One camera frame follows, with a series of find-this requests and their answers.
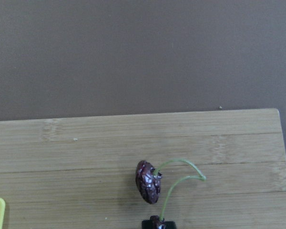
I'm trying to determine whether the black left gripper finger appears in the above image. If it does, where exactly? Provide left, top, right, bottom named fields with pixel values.
left=142, top=220, right=176, bottom=229

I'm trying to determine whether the dark red cherry pair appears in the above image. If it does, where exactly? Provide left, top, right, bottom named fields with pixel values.
left=135, top=158, right=206, bottom=226

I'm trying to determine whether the wooden cutting board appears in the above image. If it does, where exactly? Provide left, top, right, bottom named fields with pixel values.
left=0, top=109, right=286, bottom=229

